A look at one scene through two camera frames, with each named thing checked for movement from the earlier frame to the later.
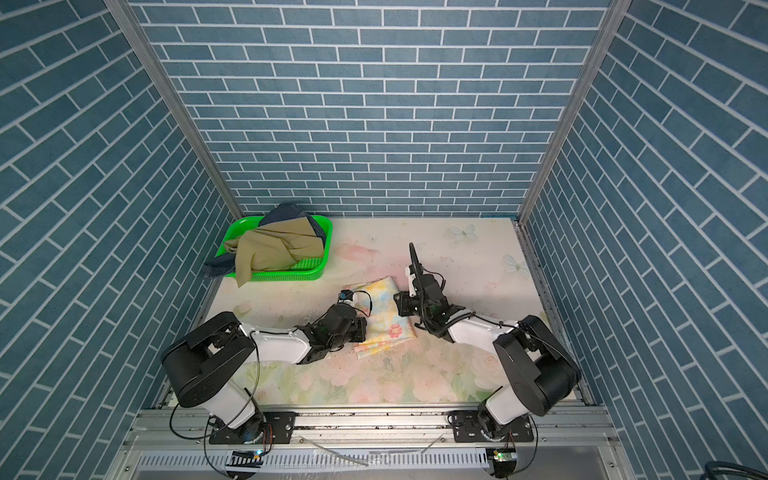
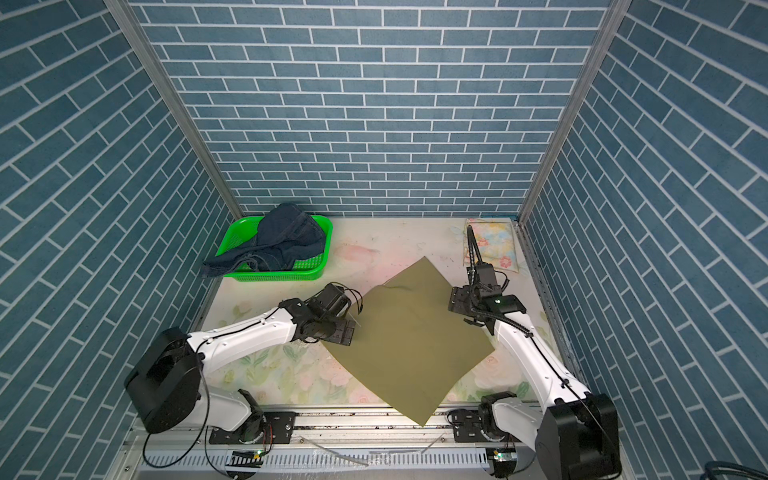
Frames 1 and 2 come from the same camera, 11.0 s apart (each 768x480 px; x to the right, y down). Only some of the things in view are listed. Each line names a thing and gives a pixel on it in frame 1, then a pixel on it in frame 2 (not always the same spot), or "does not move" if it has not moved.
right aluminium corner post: [614, 17] does not move
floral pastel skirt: [385, 327] to [495, 240]
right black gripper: [403, 304] to [456, 300]
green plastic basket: [302, 269] does not move
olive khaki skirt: [273, 246] to [409, 350]
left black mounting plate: [277, 429] does not move
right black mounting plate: [467, 426] does not move
